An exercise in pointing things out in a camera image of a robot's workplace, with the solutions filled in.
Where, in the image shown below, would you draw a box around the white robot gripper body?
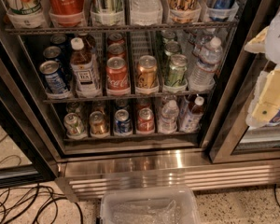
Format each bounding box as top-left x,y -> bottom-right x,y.
265,11 -> 280,64

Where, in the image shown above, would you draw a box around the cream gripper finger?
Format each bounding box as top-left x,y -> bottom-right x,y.
244,27 -> 269,54
252,67 -> 280,122

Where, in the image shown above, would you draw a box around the clear water bottle shelf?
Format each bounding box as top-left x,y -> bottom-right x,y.
189,36 -> 223,91

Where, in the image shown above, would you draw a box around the green can front middle shelf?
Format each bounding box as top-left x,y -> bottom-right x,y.
165,54 -> 188,87

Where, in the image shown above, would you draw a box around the white label bottle bottom shelf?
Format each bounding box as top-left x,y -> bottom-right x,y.
179,95 -> 204,133

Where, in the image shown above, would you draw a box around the water bottle bottom shelf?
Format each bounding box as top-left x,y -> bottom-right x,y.
159,100 -> 179,133

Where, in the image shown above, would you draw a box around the gold can middle shelf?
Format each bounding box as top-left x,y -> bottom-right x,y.
136,55 -> 157,89

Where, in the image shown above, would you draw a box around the water bottle top shelf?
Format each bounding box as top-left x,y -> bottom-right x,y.
131,0 -> 162,25

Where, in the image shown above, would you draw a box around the red can bottom shelf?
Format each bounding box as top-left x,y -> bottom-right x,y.
137,108 -> 155,132

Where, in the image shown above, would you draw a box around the red can shelf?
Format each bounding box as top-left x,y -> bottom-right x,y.
137,108 -> 155,132
107,43 -> 126,59

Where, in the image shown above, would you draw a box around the blue can bottom shelf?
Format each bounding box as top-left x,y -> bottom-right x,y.
114,109 -> 132,134

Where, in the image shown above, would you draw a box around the blue can shelf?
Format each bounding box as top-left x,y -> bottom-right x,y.
43,46 -> 65,64
39,61 -> 69,94
114,109 -> 132,134

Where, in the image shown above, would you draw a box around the brown tea bottle white label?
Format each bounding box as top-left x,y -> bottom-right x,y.
70,37 -> 100,92

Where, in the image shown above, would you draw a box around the gold can bottom shelf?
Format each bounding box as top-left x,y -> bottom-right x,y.
90,111 -> 108,135

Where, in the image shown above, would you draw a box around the large coca-cola bottle top shelf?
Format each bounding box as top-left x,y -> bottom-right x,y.
49,0 -> 84,27

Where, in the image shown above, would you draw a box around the green can bottom shelf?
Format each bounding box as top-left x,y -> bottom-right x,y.
63,113 -> 85,136

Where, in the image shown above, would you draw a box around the blue can front middle shelf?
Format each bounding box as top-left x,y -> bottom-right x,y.
39,61 -> 69,94

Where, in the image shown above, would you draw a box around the red coca-cola can front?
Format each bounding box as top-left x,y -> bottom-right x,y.
106,57 -> 129,91

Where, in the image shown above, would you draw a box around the clear plastic bin on floor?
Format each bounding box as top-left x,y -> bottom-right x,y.
100,186 -> 201,224

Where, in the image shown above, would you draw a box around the top wire shelf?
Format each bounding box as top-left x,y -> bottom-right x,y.
5,20 -> 238,35

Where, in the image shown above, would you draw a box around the wire shelf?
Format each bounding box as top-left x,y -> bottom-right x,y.
5,20 -> 238,35
43,90 -> 213,104

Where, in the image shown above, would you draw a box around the middle wire shelf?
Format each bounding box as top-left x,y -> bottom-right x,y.
43,90 -> 213,104

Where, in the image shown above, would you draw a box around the black cables on floor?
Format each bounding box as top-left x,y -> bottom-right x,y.
0,184 -> 84,224

